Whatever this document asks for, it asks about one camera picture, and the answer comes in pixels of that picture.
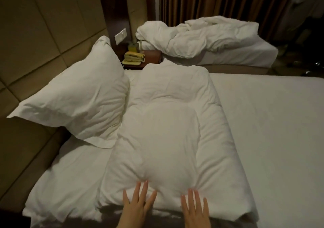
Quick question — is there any person's left hand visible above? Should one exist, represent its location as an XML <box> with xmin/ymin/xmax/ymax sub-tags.
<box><xmin>116</xmin><ymin>180</ymin><xmax>158</xmax><ymax>228</ymax></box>

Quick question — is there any person's right hand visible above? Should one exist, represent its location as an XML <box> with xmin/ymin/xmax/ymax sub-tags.
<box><xmin>180</xmin><ymin>188</ymin><xmax>212</xmax><ymax>228</ymax></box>

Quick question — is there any white duvet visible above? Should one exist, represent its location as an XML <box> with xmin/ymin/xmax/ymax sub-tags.
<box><xmin>96</xmin><ymin>58</ymin><xmax>258</xmax><ymax>222</ymax></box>
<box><xmin>135</xmin><ymin>16</ymin><xmax>260</xmax><ymax>59</ymax></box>

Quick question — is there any white bed sheet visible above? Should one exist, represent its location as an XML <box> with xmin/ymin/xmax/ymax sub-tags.
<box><xmin>22</xmin><ymin>68</ymin><xmax>324</xmax><ymax>228</ymax></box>

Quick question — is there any white pillow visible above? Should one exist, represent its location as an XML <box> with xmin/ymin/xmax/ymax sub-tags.
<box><xmin>7</xmin><ymin>35</ymin><xmax>131</xmax><ymax>149</ymax></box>

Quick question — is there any yellow telephone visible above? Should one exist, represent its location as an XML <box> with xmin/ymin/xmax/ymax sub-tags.
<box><xmin>121</xmin><ymin>51</ymin><xmax>146</xmax><ymax>66</ymax></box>

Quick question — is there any reddish wooden nightstand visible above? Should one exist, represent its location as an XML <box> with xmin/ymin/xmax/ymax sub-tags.
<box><xmin>121</xmin><ymin>49</ymin><xmax>164</xmax><ymax>70</ymax></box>

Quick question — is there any beige padded headboard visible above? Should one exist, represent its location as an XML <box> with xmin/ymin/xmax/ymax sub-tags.
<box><xmin>0</xmin><ymin>0</ymin><xmax>149</xmax><ymax>213</ymax></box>

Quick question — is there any dark wooden column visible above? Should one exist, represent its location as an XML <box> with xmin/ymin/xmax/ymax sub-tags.
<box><xmin>146</xmin><ymin>0</ymin><xmax>157</xmax><ymax>23</ymax></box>

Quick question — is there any brown curtain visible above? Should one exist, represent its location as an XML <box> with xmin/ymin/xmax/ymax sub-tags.
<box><xmin>159</xmin><ymin>0</ymin><xmax>299</xmax><ymax>41</ymax></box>

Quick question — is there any white switch panel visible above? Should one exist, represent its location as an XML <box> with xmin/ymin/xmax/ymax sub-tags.
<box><xmin>114</xmin><ymin>28</ymin><xmax>128</xmax><ymax>46</ymax></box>

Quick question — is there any dark wooden wall panel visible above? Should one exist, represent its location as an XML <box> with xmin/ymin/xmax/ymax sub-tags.
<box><xmin>97</xmin><ymin>0</ymin><xmax>133</xmax><ymax>59</ymax></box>

